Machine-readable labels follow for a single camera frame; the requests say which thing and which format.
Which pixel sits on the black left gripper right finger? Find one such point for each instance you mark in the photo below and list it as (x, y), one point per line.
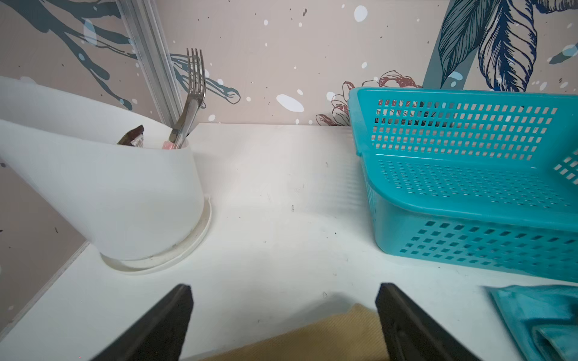
(412, 334)

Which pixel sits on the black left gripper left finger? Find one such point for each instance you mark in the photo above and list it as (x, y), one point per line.
(157, 335)

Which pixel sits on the tan pants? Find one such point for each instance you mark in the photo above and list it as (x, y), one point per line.
(354, 335)

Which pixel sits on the teal pants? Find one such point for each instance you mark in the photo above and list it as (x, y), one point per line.
(541, 320)

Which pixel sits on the teal plastic basket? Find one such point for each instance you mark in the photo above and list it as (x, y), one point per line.
(472, 178)

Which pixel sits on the white utensil holder cup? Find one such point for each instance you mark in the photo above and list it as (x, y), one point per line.
(142, 208)

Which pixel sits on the silver metal fork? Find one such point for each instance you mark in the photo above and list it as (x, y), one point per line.
(194, 101)

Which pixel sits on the brown handled utensil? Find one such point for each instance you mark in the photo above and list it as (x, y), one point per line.
(133, 138)

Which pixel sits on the aluminium frame post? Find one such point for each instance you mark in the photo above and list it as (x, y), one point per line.
(142, 22)

